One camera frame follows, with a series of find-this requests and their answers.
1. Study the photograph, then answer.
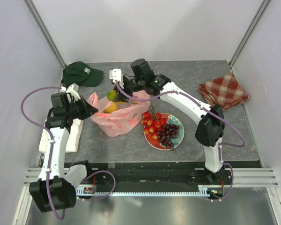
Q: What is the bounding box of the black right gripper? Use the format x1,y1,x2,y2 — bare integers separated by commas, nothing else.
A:
114,77,145,103

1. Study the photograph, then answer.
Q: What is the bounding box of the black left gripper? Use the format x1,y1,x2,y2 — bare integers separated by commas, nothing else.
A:
66,96,98,120

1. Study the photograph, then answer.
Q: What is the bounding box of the pink plastic bag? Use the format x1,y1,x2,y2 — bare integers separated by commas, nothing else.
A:
87,92,150,137

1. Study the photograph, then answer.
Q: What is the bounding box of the red fake cherry bunch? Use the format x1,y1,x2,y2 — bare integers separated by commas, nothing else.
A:
141,106,167,140

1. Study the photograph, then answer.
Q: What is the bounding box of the dark red fake grape bunch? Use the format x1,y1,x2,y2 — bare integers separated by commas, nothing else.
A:
157,124,180,151

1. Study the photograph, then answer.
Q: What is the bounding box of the yellow fake mango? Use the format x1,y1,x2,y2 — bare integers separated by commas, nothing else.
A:
107,90,119,102

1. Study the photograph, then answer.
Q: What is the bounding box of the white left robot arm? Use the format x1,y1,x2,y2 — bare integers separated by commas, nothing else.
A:
29,90,98,212

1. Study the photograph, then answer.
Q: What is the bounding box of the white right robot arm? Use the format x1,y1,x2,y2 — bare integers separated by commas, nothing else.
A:
109,59,225,185

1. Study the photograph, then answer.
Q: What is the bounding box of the yellow fake lemon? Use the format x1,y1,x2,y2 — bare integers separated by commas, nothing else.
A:
103,102,118,113

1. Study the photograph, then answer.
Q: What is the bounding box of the white folded towel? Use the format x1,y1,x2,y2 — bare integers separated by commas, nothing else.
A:
39,119,83,154

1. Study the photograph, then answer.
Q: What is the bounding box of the dark green baseball cap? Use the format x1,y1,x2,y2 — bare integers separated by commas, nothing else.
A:
61,61,104,87

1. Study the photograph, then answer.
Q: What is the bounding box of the red and teal floral plate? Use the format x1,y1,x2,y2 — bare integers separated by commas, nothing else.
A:
141,112,185,151

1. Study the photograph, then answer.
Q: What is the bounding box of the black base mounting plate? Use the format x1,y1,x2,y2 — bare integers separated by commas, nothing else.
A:
83,162,232,192

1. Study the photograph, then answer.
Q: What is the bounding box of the red plaid folded cloth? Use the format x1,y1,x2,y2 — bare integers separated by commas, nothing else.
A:
197,74,249,110

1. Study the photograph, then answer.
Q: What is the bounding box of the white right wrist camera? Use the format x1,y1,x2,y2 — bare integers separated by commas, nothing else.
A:
109,68,123,86

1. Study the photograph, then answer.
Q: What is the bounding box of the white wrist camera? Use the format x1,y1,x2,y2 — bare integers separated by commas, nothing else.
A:
109,68,123,86
60,83,81,101

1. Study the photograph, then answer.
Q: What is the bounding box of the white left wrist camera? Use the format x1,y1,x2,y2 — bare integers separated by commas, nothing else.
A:
60,83,81,101

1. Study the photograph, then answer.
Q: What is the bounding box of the left aluminium corner post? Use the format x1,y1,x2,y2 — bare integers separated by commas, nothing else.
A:
24,0,66,68

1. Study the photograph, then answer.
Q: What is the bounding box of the aluminium corner post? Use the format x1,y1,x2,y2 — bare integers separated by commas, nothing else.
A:
24,0,66,68
228,0,271,71

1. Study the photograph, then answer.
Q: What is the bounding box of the aluminium frame rail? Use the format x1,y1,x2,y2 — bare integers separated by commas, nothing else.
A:
24,168,278,188

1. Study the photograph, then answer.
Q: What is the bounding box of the right aluminium corner post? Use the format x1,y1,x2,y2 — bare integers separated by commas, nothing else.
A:
228,0,271,71

